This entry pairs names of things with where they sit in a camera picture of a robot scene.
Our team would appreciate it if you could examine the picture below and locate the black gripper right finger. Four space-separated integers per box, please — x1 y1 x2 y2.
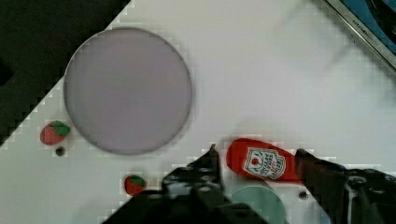
295 149 396 224

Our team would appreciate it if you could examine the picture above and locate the silver toaster oven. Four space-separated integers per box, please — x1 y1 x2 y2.
322 0 396 70

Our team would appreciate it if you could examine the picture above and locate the red strawberry toy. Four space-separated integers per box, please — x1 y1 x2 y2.
40 120 71 146
124 175 147 196

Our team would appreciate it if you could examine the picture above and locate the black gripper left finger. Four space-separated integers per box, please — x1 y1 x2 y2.
103 146 268 224

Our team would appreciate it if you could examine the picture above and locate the red ketchup bottle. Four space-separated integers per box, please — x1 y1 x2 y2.
226 138 302 185

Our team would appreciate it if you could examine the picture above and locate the round lilac plate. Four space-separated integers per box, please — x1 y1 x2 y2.
64 28 193 155

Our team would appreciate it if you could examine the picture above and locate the red strawberry toy far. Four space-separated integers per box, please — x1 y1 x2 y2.
40 120 71 146

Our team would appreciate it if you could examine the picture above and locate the mint green cup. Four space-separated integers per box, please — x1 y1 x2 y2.
231 186 286 224

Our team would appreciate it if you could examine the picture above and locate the red strawberry toy near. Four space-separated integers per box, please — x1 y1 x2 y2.
124 175 147 196

